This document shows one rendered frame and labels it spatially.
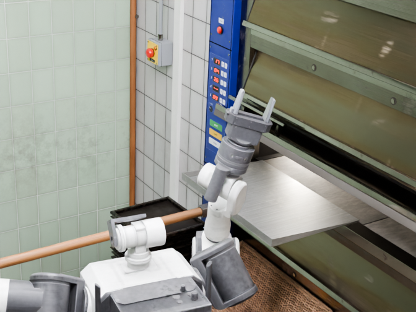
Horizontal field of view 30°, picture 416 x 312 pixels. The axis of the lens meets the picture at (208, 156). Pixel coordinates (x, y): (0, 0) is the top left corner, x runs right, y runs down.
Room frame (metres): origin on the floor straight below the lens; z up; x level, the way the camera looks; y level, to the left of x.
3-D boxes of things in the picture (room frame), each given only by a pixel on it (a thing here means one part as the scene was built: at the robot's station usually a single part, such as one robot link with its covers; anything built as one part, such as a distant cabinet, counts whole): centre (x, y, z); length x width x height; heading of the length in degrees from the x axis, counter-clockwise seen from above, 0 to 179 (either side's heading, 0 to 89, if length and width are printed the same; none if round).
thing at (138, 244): (1.59, 0.15, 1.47); 0.10 x 0.07 x 0.09; 115
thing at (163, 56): (3.21, 0.23, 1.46); 0.10 x 0.07 x 0.10; 33
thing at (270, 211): (2.41, -0.21, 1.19); 0.55 x 0.36 x 0.03; 33
